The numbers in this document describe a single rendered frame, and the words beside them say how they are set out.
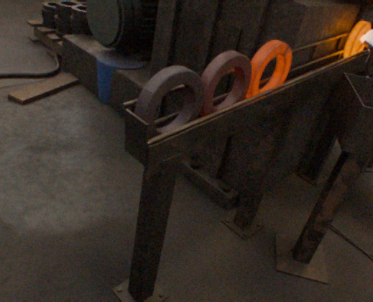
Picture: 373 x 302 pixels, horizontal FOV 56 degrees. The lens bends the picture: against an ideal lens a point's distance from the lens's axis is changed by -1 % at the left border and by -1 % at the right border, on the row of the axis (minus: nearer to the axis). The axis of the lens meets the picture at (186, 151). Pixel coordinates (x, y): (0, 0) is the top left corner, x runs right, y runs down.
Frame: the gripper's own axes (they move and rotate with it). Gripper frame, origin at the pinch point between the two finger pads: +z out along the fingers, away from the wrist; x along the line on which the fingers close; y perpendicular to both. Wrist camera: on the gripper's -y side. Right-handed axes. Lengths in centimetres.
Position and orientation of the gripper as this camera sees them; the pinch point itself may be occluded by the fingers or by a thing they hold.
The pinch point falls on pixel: (358, 36)
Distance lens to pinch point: 164.4
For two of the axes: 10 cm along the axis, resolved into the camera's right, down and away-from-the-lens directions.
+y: 3.6, -6.6, -6.7
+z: -6.1, -7.0, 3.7
